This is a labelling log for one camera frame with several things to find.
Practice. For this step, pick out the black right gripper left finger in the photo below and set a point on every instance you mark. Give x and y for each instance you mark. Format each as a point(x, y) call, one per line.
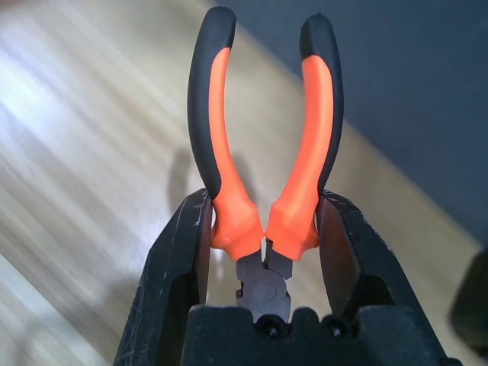
point(164, 286)

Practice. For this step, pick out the orange black needle-nose pliers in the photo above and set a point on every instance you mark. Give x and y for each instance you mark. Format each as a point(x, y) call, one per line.
point(228, 183)

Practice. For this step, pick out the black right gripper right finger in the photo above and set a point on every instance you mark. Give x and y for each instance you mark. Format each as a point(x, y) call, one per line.
point(354, 259)

